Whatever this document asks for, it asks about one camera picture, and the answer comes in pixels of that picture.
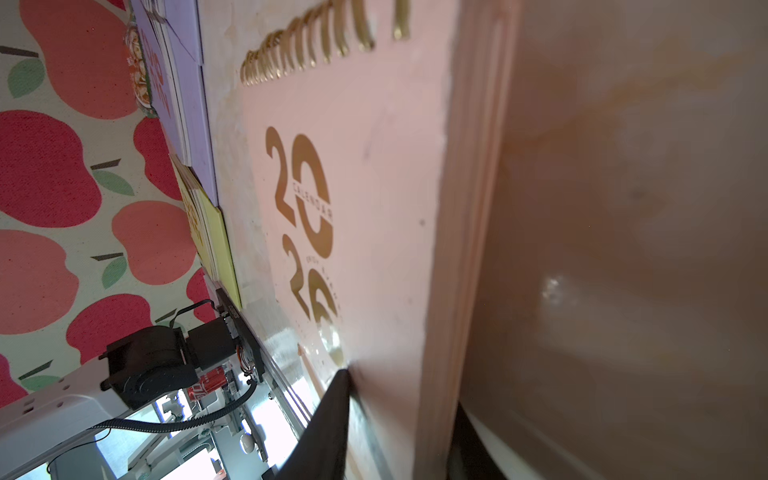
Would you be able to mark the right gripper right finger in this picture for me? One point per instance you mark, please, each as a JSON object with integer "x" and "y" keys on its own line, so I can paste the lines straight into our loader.
{"x": 468, "y": 458}

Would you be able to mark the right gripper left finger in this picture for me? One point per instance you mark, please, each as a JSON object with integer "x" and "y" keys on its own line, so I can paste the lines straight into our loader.
{"x": 320, "y": 453}

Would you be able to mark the pink 2026 calendar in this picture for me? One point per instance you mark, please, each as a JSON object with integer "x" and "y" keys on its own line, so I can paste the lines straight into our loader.
{"x": 374, "y": 130}

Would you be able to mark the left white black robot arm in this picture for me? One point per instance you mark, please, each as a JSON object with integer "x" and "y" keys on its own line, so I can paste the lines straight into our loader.
{"x": 130, "y": 374}

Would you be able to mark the yellow-green calendar left front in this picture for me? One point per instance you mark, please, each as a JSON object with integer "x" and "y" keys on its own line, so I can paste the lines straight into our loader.
{"x": 208, "y": 231}

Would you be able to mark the green red food packet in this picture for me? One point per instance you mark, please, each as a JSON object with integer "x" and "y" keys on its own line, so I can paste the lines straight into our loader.
{"x": 138, "y": 73}

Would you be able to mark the purple calendar left front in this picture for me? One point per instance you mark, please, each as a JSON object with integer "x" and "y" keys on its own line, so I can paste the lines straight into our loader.
{"x": 178, "y": 94}

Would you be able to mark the purple calendar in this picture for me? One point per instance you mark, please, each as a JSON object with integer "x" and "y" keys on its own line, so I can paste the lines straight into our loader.
{"x": 178, "y": 94}
{"x": 183, "y": 18}

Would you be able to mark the purple calendar left back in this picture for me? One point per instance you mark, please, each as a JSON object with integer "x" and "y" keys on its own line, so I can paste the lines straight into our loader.
{"x": 183, "y": 18}

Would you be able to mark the aluminium front rail frame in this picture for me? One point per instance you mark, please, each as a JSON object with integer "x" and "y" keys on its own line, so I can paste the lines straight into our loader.
{"x": 257, "y": 438}

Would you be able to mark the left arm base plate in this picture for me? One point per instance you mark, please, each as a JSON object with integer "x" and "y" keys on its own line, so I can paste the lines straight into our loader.
{"x": 248, "y": 347}

